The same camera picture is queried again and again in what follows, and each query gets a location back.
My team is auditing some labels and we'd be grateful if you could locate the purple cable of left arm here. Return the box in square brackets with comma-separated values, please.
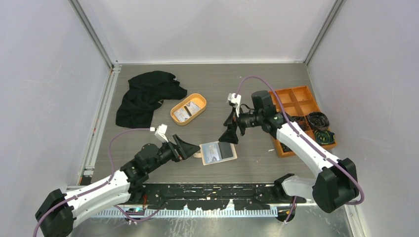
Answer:
[32, 127, 166, 237]

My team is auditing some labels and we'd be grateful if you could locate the green patterned rolled tie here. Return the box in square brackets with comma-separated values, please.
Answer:
[313, 130, 335, 146]

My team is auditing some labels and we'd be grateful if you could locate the orange compartment tray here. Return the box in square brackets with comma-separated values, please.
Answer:
[276, 86, 337, 150]

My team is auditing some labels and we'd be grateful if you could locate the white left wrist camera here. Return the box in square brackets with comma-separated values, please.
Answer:
[149, 123, 169, 143]

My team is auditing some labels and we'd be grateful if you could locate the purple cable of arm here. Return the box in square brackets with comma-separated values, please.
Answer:
[32, 127, 166, 237]
[236, 76, 365, 223]

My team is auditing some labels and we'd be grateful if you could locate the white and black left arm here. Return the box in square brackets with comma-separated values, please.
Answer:
[33, 134, 200, 237]

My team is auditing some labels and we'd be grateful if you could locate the dark patterned rolled tie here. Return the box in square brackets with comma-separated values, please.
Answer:
[292, 116, 310, 131]

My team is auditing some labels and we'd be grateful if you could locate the aluminium front rail frame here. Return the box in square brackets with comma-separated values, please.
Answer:
[61, 185, 359, 219]

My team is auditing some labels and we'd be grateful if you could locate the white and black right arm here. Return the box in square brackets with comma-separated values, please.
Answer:
[219, 90, 365, 213]

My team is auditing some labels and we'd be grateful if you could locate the yellow oval tray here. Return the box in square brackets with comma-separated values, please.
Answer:
[170, 93, 207, 126]

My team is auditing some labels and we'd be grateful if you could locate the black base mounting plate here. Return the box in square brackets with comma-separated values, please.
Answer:
[124, 183, 293, 210]

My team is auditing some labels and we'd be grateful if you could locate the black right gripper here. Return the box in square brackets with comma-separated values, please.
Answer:
[219, 106, 263, 144]

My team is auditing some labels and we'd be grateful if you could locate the credit card in tray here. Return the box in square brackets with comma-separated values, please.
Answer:
[173, 101, 201, 122]

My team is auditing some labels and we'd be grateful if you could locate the black cloth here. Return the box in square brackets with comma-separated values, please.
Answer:
[115, 71, 187, 129]

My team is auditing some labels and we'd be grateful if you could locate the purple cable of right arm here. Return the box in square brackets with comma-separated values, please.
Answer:
[236, 76, 365, 223]

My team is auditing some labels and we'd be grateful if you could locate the white credit card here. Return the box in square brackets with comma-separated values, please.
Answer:
[202, 143, 221, 164]

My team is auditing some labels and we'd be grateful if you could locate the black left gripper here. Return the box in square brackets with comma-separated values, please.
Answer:
[146, 134, 200, 173]

